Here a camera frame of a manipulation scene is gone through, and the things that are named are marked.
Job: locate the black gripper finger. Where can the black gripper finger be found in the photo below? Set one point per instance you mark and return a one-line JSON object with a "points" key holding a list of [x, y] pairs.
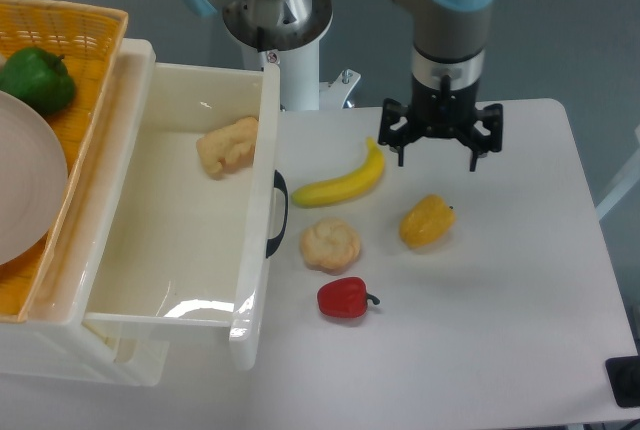
{"points": [[399, 127], [482, 132]]}

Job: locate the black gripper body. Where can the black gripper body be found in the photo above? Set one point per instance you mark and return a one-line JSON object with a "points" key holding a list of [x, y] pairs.
{"points": [[442, 113]]}

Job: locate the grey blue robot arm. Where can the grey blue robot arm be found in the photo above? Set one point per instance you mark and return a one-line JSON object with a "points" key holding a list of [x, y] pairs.
{"points": [[448, 49]]}

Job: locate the beige bread in drawer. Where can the beige bread in drawer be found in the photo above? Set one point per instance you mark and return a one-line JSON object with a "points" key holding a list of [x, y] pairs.
{"points": [[229, 148]]}

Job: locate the white drawer cabinet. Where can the white drawer cabinet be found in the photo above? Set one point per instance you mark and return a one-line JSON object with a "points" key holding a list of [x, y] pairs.
{"points": [[54, 342]]}

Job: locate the yellow bell pepper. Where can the yellow bell pepper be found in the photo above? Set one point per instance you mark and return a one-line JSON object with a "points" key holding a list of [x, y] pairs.
{"points": [[429, 220]]}

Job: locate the yellow banana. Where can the yellow banana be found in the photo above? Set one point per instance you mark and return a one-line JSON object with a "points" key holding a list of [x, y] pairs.
{"points": [[346, 187]]}

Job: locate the round bread roll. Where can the round bread roll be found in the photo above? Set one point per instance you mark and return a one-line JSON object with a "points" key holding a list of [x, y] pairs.
{"points": [[330, 245]]}

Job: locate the red bell pepper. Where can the red bell pepper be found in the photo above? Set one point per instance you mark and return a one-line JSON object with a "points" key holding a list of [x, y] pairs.
{"points": [[345, 298]]}

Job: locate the black device at edge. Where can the black device at edge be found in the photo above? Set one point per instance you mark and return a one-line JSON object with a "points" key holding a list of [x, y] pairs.
{"points": [[623, 374]]}

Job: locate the orange plastic basket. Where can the orange plastic basket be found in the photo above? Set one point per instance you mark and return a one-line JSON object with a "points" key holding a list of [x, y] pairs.
{"points": [[90, 38]]}

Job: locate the beige round plate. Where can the beige round plate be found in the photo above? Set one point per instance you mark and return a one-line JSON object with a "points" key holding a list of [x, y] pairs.
{"points": [[33, 177]]}

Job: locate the green bell pepper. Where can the green bell pepper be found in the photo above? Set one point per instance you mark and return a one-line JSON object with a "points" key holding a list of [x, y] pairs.
{"points": [[39, 79]]}

